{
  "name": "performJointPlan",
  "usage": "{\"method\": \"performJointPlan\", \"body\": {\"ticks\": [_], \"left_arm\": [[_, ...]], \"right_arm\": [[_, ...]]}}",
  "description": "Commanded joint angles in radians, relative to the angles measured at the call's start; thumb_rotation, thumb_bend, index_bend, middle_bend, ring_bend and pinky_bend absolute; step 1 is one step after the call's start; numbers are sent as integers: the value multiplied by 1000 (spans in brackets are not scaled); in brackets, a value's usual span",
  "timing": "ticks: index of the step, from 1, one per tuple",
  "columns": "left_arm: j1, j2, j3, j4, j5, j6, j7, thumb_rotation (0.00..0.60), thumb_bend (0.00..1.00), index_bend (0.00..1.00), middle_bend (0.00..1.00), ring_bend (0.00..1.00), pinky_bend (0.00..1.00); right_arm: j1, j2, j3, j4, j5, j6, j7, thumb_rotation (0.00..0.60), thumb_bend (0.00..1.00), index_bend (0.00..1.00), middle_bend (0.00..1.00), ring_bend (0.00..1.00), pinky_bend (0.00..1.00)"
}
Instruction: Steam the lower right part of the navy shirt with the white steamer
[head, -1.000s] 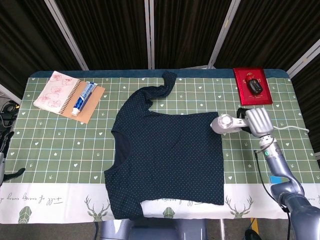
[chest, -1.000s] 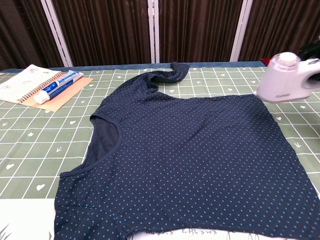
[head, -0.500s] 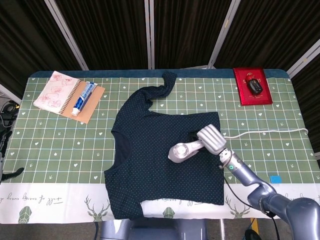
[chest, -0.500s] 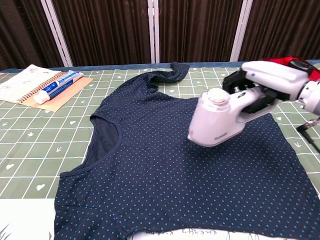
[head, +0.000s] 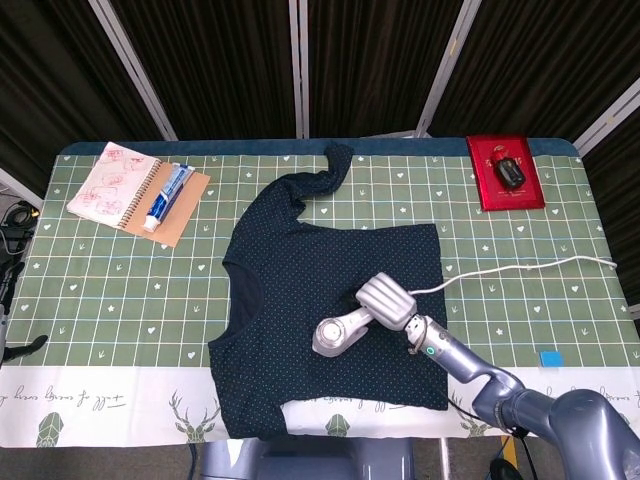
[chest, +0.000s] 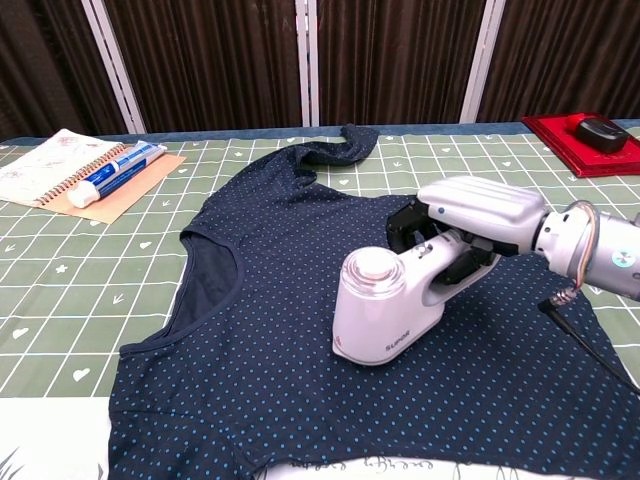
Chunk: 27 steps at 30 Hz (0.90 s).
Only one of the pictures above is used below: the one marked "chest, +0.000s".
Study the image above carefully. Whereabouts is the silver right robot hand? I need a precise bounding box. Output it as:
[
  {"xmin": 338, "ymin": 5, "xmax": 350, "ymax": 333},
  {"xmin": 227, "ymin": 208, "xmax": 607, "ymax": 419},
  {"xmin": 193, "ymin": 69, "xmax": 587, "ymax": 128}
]
[{"xmin": 385, "ymin": 175, "xmax": 549, "ymax": 286}]

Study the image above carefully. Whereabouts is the white handheld garment steamer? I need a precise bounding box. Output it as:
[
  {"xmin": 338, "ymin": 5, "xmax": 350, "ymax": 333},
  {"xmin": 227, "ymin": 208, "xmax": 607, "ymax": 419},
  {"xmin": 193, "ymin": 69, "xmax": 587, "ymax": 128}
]
[{"xmin": 331, "ymin": 228, "xmax": 500, "ymax": 367}]

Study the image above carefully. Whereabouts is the navy blue polka dot shirt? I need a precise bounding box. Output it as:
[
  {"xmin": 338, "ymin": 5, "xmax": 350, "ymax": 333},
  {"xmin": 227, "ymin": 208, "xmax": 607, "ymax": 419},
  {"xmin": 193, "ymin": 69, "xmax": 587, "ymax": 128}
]
[{"xmin": 105, "ymin": 123, "xmax": 640, "ymax": 480}]

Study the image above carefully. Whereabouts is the green checkered tablecloth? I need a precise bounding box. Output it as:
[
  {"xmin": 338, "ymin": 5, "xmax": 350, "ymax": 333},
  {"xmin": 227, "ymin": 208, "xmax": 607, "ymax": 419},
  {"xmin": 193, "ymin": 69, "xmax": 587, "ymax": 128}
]
[{"xmin": 0, "ymin": 118, "xmax": 640, "ymax": 400}]

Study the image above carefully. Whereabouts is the red wooden tray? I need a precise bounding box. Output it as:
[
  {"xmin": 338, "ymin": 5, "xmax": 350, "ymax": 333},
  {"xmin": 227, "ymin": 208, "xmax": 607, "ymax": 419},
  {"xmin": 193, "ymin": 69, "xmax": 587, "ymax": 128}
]
[{"xmin": 521, "ymin": 113, "xmax": 640, "ymax": 179}]

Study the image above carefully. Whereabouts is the black rectangular case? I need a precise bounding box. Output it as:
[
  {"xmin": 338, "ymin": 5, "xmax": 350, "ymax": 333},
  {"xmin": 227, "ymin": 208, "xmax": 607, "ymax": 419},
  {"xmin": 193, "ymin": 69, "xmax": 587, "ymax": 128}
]
[{"xmin": 574, "ymin": 118, "xmax": 630, "ymax": 155}]

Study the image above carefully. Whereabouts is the dark brown pleated curtain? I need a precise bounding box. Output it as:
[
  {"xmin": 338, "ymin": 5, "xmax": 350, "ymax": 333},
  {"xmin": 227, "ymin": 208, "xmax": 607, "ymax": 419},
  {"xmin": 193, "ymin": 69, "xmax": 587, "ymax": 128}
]
[{"xmin": 0, "ymin": 0, "xmax": 640, "ymax": 142}]

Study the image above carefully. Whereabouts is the blue and white toothpaste tube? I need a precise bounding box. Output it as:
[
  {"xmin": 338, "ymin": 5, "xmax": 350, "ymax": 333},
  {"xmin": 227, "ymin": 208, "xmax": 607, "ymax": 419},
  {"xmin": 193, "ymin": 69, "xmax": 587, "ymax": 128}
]
[{"xmin": 66, "ymin": 140, "xmax": 167, "ymax": 209}]

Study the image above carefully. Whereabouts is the spiral bound notebook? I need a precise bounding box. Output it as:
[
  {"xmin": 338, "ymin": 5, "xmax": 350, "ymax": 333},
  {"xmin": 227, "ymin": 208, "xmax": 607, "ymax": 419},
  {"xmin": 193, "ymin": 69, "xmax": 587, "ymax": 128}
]
[{"xmin": 0, "ymin": 128, "xmax": 127, "ymax": 207}]

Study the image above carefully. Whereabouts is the white screen frame post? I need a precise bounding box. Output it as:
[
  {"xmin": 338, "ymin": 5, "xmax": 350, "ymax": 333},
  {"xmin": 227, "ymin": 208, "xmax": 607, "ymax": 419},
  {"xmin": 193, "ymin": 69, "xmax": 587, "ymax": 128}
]
[
  {"xmin": 458, "ymin": 0, "xmax": 507, "ymax": 125},
  {"xmin": 294, "ymin": 0, "xmax": 321, "ymax": 128},
  {"xmin": 80, "ymin": 0, "xmax": 148, "ymax": 135}
]

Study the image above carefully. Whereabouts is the black power cable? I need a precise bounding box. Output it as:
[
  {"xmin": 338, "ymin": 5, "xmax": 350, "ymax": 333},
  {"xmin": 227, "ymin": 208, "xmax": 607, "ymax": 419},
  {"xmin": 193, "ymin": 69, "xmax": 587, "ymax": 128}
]
[{"xmin": 538, "ymin": 284, "xmax": 640, "ymax": 396}]

